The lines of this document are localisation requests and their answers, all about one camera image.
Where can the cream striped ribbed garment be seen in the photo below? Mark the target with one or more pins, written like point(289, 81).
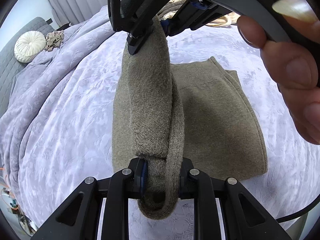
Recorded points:
point(224, 21)

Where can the lavender plush bed blanket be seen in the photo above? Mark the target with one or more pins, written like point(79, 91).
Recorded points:
point(57, 128)

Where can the round white pleated cushion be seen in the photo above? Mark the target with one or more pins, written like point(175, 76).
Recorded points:
point(28, 46)

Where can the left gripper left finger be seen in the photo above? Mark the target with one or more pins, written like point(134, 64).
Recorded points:
point(97, 207)

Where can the dark brown fleece garment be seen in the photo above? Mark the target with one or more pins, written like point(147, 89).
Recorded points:
point(169, 10)

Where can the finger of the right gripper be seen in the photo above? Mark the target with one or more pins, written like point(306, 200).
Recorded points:
point(134, 44)
point(190, 15)

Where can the person's right hand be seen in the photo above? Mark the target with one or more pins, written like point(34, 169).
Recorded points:
point(290, 65)

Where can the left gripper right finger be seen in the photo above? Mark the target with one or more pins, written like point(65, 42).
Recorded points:
point(225, 209)

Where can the olive brown knit sweater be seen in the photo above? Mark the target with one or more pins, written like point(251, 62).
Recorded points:
point(164, 112)

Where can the small beige crumpled cloth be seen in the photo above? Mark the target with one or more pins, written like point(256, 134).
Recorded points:
point(54, 40)

